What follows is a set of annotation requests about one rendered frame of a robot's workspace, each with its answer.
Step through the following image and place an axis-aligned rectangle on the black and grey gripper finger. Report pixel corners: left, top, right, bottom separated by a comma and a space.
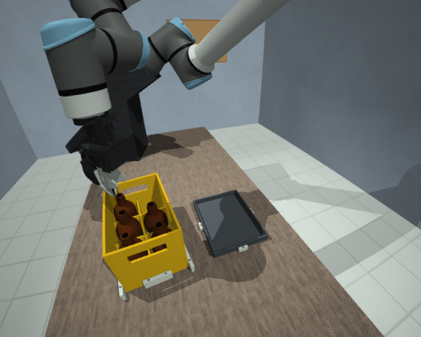
108, 169, 127, 196
80, 159, 118, 197

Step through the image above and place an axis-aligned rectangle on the yellow bottle crate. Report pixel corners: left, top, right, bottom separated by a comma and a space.
102, 173, 189, 292

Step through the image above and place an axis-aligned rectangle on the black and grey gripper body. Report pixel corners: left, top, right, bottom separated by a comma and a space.
72, 111, 132, 173

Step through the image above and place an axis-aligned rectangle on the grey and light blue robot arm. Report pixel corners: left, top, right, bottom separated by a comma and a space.
40, 0, 291, 119

